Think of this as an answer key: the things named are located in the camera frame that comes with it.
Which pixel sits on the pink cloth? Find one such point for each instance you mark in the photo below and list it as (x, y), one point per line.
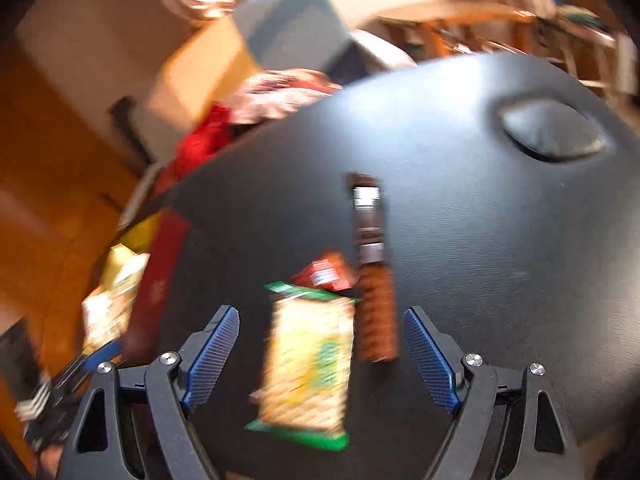
(280, 92)

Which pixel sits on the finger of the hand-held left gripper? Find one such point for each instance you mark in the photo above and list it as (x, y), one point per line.
(97, 352)

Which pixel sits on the black face-hole cushion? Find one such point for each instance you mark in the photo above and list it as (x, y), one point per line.
(552, 130)

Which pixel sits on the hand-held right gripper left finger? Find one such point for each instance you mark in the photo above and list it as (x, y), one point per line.
(210, 360)

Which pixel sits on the blue and yellow armchair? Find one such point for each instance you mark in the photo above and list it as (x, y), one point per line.
(200, 60)

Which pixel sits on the red candy wrapper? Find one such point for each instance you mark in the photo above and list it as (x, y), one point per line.
(327, 274)

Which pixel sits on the green-ended wafer packet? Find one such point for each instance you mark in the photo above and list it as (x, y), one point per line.
(307, 365)

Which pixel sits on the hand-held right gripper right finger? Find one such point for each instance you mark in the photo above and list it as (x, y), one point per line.
(432, 360)

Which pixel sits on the red cardboard box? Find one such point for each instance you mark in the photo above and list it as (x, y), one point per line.
(160, 275)

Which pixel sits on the red cloth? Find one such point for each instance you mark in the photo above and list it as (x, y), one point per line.
(205, 140)

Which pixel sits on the wooden side table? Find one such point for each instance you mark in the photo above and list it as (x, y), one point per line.
(450, 17)

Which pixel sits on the brown chocolate biscuit packet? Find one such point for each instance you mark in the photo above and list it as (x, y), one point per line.
(374, 280)

